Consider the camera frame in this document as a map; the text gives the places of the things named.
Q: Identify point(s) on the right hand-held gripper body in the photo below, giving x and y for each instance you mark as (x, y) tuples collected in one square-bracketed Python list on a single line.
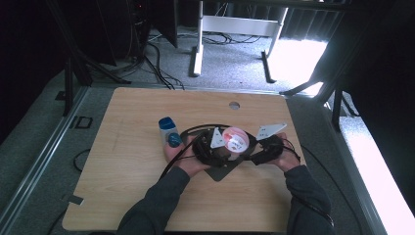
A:
[(269, 148)]

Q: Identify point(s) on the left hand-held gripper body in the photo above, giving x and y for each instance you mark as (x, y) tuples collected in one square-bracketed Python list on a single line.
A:
[(208, 151)]

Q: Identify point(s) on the pink and white cup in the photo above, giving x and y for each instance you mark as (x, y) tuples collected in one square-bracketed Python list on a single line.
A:
[(235, 139)]

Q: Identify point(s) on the person's right hand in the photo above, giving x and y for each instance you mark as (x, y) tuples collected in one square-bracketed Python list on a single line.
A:
[(288, 160)]

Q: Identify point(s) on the person's left hand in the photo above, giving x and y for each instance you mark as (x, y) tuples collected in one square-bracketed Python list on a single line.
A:
[(186, 161)]

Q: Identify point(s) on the white bottle with blue cap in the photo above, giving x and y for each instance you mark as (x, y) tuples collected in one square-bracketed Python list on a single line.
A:
[(167, 125)]

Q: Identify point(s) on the black metal stand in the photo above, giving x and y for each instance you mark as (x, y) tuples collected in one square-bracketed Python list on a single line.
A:
[(336, 94)]

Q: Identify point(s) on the grey tape strip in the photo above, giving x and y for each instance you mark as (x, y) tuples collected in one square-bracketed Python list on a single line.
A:
[(73, 199)]

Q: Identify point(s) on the black tripod stand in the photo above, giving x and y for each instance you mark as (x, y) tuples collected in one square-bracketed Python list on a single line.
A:
[(76, 58)]

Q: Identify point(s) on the white desk frame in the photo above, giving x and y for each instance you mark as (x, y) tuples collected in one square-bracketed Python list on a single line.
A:
[(239, 26)]

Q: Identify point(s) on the metal floor rail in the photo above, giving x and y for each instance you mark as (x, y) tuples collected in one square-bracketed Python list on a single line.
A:
[(42, 153)]

